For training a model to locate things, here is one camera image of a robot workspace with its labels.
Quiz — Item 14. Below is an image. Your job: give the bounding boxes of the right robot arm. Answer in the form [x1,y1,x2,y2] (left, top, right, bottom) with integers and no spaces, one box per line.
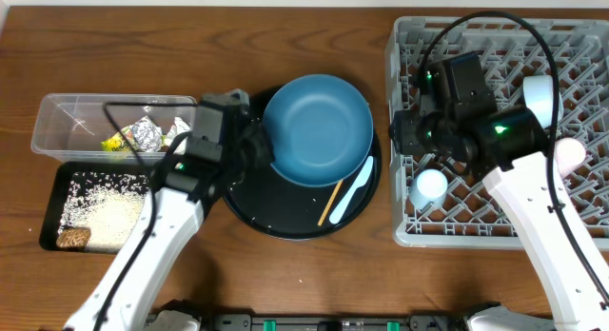
[390,106,608,330]

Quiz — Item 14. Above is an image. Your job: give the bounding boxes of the black rectangular tray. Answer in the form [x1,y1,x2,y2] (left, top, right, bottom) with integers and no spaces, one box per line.
[39,162,145,252]

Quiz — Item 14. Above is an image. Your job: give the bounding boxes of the wooden chopstick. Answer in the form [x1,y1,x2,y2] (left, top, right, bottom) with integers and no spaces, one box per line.
[317,180,344,226]

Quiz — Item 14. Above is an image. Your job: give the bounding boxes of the grey plastic dishwasher rack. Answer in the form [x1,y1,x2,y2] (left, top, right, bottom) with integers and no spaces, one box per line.
[384,16,608,250]

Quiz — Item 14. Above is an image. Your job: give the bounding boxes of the pink plastic cup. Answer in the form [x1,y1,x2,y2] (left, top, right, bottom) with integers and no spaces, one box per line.
[554,138,586,179]

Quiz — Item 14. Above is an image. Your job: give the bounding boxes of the light blue bowl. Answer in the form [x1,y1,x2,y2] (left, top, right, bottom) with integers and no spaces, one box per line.
[522,75,553,128]

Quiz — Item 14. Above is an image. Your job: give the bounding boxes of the yellow foil snack wrapper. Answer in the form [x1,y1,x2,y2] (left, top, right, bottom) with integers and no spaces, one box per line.
[101,116,164,152]

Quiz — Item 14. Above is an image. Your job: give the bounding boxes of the clear plastic bin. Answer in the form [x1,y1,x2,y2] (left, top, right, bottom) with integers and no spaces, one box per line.
[30,93,196,165]

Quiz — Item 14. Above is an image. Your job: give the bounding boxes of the brown walnut cookie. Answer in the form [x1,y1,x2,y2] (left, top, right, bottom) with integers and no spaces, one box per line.
[56,227,91,248]

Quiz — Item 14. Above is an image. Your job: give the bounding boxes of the white tissue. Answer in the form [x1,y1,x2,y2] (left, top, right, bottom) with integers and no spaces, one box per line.
[163,117,190,146]

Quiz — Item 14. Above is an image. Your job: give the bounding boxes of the white rice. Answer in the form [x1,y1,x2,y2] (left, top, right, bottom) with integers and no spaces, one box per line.
[57,171,147,253]

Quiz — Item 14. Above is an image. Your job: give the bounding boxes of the round black serving tray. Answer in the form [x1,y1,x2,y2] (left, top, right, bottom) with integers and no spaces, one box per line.
[225,88,379,240]

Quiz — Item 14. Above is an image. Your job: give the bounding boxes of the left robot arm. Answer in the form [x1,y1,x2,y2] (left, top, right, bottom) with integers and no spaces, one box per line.
[64,118,273,331]

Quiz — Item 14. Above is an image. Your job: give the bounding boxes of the white plastic knife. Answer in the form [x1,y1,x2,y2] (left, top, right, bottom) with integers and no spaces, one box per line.
[329,156,374,224]

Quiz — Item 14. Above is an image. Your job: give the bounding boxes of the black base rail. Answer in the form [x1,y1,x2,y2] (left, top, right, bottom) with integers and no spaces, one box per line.
[147,300,556,331]

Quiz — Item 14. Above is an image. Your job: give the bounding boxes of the dark blue plate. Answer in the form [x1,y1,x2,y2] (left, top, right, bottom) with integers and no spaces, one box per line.
[262,74,374,187]

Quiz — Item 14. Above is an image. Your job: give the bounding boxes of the light blue plastic cup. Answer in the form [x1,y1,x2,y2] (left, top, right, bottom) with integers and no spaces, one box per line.
[409,169,448,210]

